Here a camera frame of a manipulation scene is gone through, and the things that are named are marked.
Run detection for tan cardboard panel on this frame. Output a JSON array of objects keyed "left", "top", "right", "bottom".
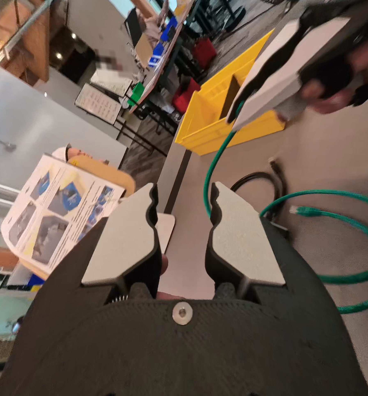
[{"left": 135, "top": 32, "right": 154, "bottom": 59}]

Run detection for silver conduit pipes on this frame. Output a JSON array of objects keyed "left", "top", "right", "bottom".
[{"left": 0, "top": 179, "right": 21, "bottom": 217}]

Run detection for white round object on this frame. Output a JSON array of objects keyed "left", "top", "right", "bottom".
[{"left": 52, "top": 143, "right": 89, "bottom": 163}]

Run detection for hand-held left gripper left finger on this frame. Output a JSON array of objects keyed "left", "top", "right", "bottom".
[{"left": 81, "top": 183, "right": 163, "bottom": 299}]

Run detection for wooden ceiling beam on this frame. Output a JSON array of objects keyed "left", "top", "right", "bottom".
[{"left": 0, "top": 244, "right": 19, "bottom": 270}]

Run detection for blue plastic bin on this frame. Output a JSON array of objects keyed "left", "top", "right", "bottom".
[
  {"left": 148, "top": 42, "right": 167, "bottom": 67},
  {"left": 160, "top": 15, "right": 178, "bottom": 42}
]

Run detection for handwritten whiteboard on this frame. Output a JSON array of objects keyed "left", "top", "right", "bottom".
[
  {"left": 90, "top": 68, "right": 133, "bottom": 96},
  {"left": 74, "top": 83, "right": 123, "bottom": 126}
]

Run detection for printed instruction board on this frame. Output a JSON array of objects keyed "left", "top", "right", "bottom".
[{"left": 0, "top": 153, "right": 136, "bottom": 277}]

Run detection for yellow plastic bin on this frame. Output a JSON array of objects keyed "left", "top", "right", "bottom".
[{"left": 175, "top": 28, "right": 286, "bottom": 157}]

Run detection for black ethernet cable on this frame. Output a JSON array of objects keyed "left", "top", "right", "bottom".
[{"left": 230, "top": 157, "right": 289, "bottom": 225}]

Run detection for green plastic bin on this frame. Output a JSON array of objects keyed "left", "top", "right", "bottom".
[{"left": 127, "top": 81, "right": 146, "bottom": 106}]

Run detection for red container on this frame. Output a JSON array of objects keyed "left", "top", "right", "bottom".
[
  {"left": 192, "top": 37, "right": 217, "bottom": 68},
  {"left": 172, "top": 77, "right": 200, "bottom": 114}
]

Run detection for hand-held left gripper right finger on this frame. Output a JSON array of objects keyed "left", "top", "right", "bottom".
[{"left": 205, "top": 181, "right": 286, "bottom": 300}]

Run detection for green ethernet cable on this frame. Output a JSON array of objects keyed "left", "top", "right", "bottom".
[{"left": 203, "top": 100, "right": 368, "bottom": 315}]

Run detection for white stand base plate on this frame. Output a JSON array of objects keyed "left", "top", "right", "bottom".
[{"left": 155, "top": 213, "right": 176, "bottom": 254}]

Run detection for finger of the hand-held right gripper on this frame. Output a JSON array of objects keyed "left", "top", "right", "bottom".
[
  {"left": 232, "top": 17, "right": 351, "bottom": 132},
  {"left": 226, "top": 19, "right": 302, "bottom": 124}
]

